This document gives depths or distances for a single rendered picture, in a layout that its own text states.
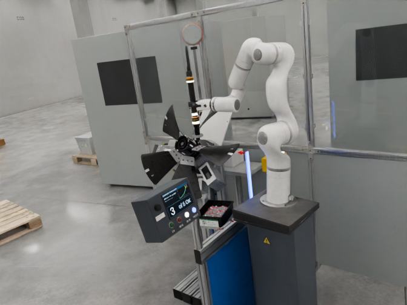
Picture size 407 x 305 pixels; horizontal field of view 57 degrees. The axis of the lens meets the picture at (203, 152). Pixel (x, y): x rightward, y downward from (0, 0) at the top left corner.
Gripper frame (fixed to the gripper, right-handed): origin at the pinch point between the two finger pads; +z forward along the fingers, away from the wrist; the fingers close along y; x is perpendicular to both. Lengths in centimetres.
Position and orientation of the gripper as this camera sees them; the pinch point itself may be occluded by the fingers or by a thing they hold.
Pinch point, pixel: (193, 103)
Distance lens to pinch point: 229.2
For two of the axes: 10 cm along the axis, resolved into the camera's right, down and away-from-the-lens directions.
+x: -1.1, -9.5, -3.0
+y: 6.0, -3.1, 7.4
